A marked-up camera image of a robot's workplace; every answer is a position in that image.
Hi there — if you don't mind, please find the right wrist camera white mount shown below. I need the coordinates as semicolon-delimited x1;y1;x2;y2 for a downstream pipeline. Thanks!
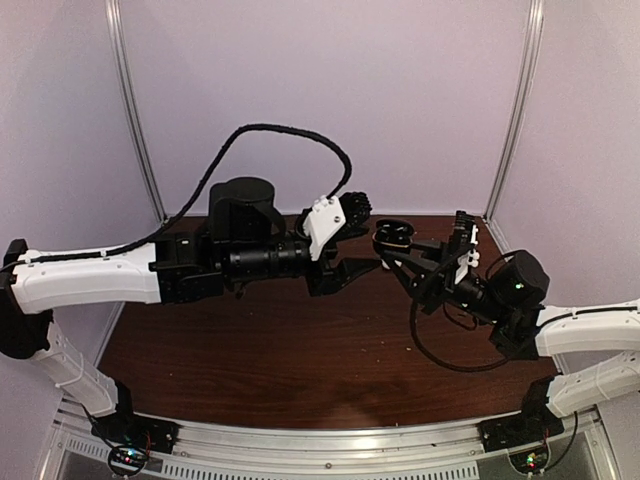
449;210;480;285

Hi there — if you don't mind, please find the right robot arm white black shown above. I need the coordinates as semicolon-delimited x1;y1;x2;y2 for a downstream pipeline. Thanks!
374;237;639;442

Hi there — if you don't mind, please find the left black braided cable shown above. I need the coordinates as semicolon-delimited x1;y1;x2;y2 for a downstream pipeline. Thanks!
9;123;354;261

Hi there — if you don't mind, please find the circuit board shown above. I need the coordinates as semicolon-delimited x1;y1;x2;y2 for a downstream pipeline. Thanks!
509;447;549;475
107;445;149;476

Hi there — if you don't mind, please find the front aluminium rail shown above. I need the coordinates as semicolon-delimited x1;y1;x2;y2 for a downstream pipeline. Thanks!
35;398;620;479

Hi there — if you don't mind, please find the right circuit board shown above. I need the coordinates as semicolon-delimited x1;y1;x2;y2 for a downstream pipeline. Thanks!
509;447;549;475

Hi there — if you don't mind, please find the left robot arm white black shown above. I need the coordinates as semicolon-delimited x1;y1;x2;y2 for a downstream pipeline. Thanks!
1;177;377;444

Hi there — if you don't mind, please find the right aluminium frame post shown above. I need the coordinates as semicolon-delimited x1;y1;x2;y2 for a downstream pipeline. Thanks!
483;0;545;223

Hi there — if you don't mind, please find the left circuit board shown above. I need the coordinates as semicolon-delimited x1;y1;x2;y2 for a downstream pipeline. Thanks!
107;445;149;476

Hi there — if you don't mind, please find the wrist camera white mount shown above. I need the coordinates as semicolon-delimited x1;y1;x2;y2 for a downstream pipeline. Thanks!
449;210;480;285
296;192;372;261

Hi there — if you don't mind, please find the black charging case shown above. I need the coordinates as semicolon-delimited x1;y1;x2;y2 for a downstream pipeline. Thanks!
372;219;415;254

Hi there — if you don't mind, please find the right black braided cable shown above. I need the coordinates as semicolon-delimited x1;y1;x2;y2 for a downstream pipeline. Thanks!
409;249;516;372

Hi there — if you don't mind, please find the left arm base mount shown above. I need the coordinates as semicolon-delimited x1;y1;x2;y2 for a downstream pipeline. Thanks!
89;381;179;454

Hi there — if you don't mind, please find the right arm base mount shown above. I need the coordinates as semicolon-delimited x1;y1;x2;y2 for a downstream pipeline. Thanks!
478;376;564;453

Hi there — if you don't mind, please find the aluminium frame post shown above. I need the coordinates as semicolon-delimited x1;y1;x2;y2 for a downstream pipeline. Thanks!
483;0;545;223
105;0;167;224

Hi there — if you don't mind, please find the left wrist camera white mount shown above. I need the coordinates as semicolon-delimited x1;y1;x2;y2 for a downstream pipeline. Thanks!
296;192;372;261

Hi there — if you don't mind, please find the black braided cable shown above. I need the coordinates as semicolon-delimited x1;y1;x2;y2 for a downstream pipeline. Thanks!
409;249;516;372
9;123;354;261

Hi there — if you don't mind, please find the left aluminium frame post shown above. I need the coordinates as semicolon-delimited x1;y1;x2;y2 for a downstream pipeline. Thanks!
105;0;167;224

